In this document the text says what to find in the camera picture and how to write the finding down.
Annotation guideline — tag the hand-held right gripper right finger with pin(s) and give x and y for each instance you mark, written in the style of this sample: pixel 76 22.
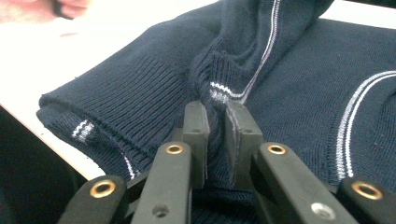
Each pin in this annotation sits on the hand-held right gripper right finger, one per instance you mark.
pixel 243 140

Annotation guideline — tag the white table cover sheet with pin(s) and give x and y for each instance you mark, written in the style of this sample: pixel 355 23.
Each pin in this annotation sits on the white table cover sheet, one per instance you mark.
pixel 62 62

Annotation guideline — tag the navy knit sweater white stripes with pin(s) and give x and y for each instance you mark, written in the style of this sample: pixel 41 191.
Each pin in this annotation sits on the navy knit sweater white stripes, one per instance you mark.
pixel 311 93

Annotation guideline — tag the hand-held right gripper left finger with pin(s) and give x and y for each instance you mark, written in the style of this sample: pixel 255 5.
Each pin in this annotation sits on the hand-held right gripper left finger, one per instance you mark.
pixel 199 140

